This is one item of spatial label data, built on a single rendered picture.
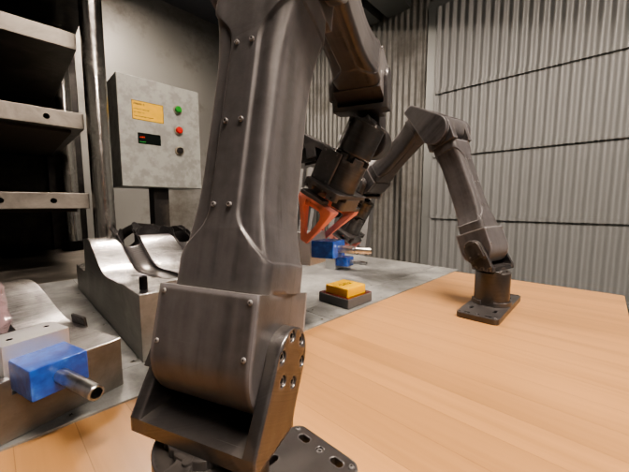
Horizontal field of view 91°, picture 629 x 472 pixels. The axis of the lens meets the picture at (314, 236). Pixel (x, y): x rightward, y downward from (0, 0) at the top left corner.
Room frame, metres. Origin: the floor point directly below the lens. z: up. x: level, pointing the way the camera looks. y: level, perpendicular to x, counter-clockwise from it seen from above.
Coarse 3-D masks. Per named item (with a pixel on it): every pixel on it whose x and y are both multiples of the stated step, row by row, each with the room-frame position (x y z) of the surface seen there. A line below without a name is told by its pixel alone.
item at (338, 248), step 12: (300, 240) 0.50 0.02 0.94; (312, 240) 0.50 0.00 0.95; (324, 240) 0.50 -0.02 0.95; (336, 240) 0.50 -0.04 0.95; (300, 252) 0.50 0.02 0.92; (312, 252) 0.50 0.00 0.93; (324, 252) 0.48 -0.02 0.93; (336, 252) 0.48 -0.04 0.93; (348, 252) 0.48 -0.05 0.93; (360, 252) 0.47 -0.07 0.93; (312, 264) 0.50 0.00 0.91
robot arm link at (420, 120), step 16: (416, 112) 0.71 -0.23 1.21; (432, 112) 0.67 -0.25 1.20; (416, 128) 0.71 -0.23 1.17; (432, 128) 0.67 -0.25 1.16; (448, 128) 0.65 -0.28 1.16; (400, 144) 0.78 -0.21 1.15; (416, 144) 0.76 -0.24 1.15; (432, 144) 0.67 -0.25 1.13; (384, 160) 0.82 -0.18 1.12; (400, 160) 0.79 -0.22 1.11; (368, 176) 0.86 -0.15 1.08; (384, 176) 0.83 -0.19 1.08; (368, 192) 0.87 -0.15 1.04
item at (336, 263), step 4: (344, 256) 0.96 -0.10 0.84; (348, 256) 0.96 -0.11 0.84; (328, 260) 0.96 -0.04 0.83; (332, 260) 0.95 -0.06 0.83; (336, 260) 0.95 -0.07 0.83; (340, 260) 0.94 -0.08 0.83; (344, 260) 0.93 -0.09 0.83; (348, 260) 0.93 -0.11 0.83; (352, 260) 0.93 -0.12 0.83; (356, 260) 0.93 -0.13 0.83; (360, 260) 0.92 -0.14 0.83; (328, 264) 0.96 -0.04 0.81; (332, 264) 0.95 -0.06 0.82; (336, 264) 0.95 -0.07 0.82; (340, 264) 0.94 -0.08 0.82; (344, 264) 0.93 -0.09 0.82; (348, 264) 0.93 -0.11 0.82; (352, 264) 0.95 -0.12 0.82; (360, 264) 0.92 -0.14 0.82; (364, 264) 0.91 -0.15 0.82; (328, 268) 0.96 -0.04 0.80; (332, 268) 0.95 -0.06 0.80; (336, 268) 0.95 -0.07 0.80
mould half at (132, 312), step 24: (96, 240) 0.61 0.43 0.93; (144, 240) 0.66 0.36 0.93; (168, 240) 0.68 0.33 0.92; (96, 264) 0.55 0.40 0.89; (120, 264) 0.56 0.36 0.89; (168, 264) 0.60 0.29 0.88; (96, 288) 0.57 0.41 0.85; (120, 288) 0.44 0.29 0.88; (120, 312) 0.45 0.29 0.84; (144, 312) 0.38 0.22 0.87; (144, 336) 0.38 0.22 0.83; (144, 360) 0.38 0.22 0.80
